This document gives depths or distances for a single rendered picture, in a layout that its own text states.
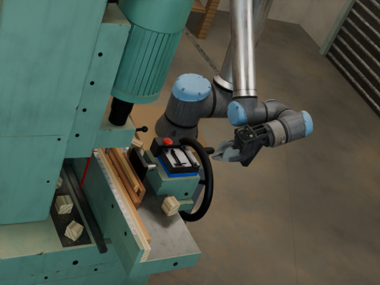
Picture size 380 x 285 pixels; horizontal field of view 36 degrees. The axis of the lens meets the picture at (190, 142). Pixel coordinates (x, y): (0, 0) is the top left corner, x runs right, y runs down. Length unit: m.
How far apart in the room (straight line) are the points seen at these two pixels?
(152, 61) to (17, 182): 0.46
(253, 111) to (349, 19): 3.49
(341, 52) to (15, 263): 4.28
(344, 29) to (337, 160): 1.67
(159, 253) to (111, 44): 0.57
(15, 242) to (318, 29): 4.60
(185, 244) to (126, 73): 0.50
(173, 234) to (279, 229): 1.72
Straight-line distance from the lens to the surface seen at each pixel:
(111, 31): 1.39
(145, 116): 2.55
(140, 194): 1.66
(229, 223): 3.17
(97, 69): 1.44
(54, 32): 1.30
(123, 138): 1.67
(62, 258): 1.67
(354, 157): 4.31
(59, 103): 1.41
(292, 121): 2.02
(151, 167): 1.73
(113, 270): 1.81
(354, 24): 5.40
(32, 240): 1.65
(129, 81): 1.49
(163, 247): 1.60
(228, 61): 2.37
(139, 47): 1.45
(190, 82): 2.36
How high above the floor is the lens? 2.02
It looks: 34 degrees down
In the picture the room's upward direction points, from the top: 23 degrees clockwise
